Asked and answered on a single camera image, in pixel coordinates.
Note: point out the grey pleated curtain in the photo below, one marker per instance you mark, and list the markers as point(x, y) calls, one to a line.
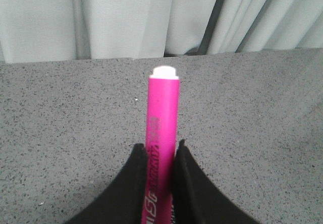
point(58, 30)

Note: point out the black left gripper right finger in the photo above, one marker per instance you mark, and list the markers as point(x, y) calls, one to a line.
point(196, 199)

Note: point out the pink highlighter pen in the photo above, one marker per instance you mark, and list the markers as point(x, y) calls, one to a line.
point(160, 143)

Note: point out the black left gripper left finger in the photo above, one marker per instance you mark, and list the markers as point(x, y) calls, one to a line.
point(122, 200)

